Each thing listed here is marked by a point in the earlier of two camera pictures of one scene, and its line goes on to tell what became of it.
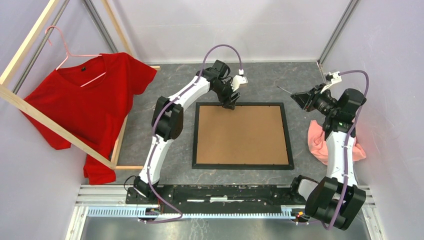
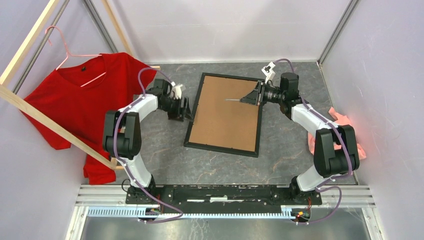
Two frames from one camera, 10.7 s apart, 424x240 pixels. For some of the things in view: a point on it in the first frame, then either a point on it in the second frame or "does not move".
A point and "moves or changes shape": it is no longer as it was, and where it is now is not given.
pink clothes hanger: x=68 y=54 does not move
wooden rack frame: x=11 y=96 does not move
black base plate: x=217 y=196 does not move
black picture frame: x=254 y=135 moves or changes shape
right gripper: x=304 y=99 -> x=252 y=97
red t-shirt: x=91 y=99 does not move
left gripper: x=226 y=100 -> x=182 y=113
